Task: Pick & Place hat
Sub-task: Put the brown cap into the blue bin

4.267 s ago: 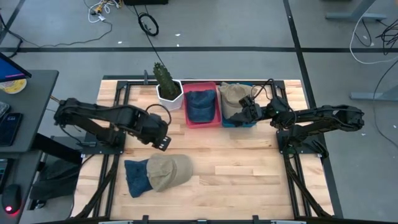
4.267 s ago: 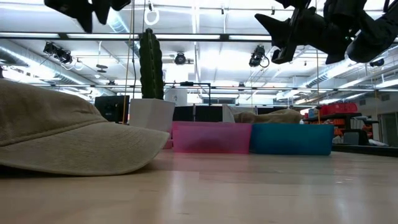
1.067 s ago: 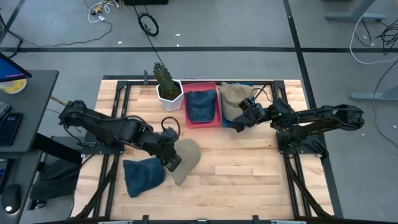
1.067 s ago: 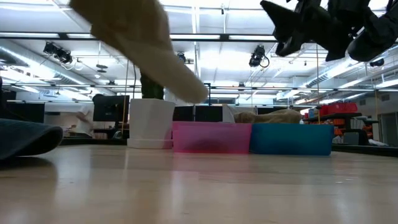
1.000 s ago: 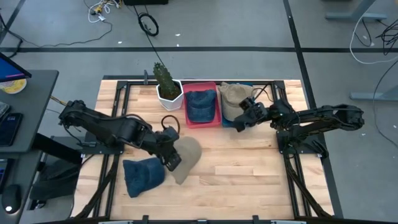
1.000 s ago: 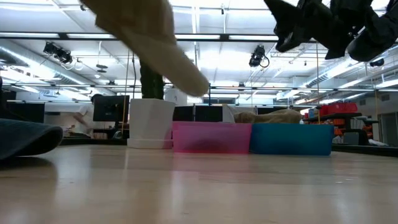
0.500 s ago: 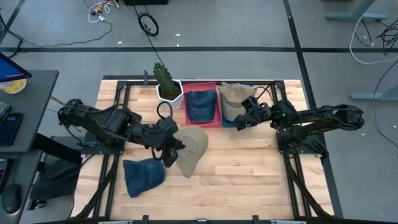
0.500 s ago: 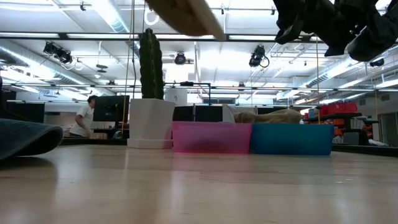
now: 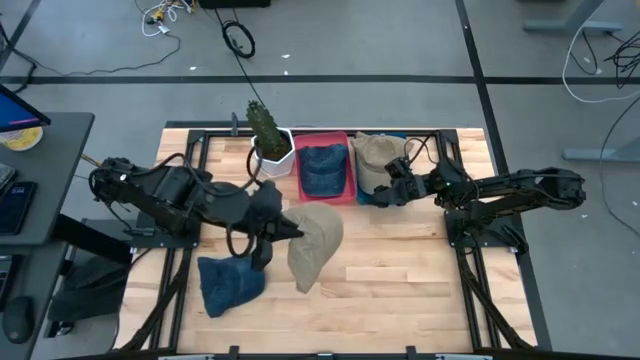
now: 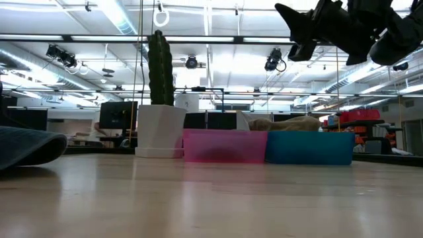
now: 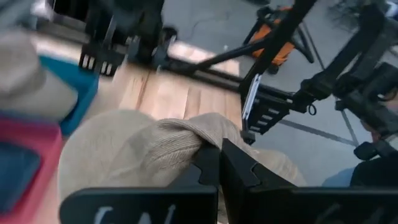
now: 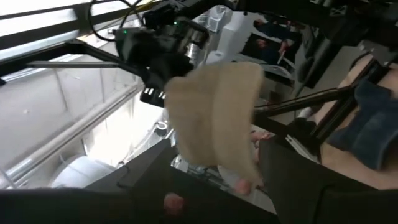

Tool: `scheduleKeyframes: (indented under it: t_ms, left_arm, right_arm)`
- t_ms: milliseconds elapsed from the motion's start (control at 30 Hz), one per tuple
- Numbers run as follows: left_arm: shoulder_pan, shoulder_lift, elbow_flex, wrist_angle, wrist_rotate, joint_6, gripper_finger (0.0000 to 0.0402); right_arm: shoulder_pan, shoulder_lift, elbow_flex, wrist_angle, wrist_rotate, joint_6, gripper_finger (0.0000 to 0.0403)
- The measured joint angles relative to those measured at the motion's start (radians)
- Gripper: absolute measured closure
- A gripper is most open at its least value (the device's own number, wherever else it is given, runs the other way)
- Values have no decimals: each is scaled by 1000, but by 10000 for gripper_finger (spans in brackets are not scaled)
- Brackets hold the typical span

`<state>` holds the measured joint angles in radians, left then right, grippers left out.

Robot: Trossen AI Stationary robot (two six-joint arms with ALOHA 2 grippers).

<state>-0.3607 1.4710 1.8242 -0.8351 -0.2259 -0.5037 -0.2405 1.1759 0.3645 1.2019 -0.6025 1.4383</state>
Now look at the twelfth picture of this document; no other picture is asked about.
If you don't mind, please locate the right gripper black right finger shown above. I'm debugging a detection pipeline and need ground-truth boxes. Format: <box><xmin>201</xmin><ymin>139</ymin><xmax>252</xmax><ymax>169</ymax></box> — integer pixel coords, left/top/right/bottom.
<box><xmin>259</xmin><ymin>139</ymin><xmax>398</xmax><ymax>224</ymax></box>

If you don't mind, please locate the beige cap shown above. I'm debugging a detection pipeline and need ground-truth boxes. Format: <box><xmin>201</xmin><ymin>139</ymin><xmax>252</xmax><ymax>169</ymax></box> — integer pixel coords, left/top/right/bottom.
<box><xmin>164</xmin><ymin>61</ymin><xmax>265</xmax><ymax>184</ymax></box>

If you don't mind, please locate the silver ventilation duct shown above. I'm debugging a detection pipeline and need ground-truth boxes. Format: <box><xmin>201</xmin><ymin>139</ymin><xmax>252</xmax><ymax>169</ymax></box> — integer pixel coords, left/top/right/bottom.
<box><xmin>0</xmin><ymin>83</ymin><xmax>144</xmax><ymax>187</ymax></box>

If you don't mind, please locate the blue denim cap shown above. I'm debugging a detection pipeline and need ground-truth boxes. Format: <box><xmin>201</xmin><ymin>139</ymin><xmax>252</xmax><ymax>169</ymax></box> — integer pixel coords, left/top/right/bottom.
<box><xmin>326</xmin><ymin>79</ymin><xmax>398</xmax><ymax>171</ymax></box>

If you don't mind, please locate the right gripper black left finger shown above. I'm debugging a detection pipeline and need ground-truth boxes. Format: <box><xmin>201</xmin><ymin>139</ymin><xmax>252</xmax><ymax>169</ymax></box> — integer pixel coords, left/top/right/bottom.
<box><xmin>0</xmin><ymin>139</ymin><xmax>277</xmax><ymax>224</ymax></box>

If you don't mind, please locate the person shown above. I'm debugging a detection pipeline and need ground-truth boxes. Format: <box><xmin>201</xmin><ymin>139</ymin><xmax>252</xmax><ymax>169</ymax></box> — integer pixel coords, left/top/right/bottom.
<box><xmin>242</xmin><ymin>34</ymin><xmax>295</xmax><ymax>66</ymax></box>
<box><xmin>253</xmin><ymin>18</ymin><xmax>301</xmax><ymax>43</ymax></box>

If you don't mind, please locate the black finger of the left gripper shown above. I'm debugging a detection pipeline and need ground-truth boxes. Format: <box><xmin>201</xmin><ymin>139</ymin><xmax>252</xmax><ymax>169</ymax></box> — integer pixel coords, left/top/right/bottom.
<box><xmin>139</xmin><ymin>88</ymin><xmax>167</xmax><ymax>108</ymax></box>

